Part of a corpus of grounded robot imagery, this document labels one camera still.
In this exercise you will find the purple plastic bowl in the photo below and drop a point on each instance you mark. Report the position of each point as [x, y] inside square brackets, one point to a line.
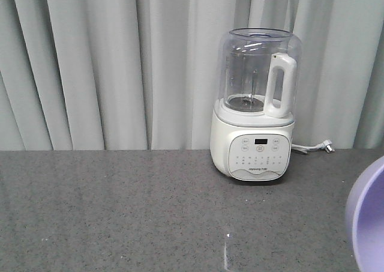
[364, 218]

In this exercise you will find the white blender with clear jar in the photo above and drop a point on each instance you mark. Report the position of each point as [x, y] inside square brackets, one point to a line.
[254, 114]

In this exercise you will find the grey pleated curtain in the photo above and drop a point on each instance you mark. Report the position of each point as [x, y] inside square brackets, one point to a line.
[141, 74]

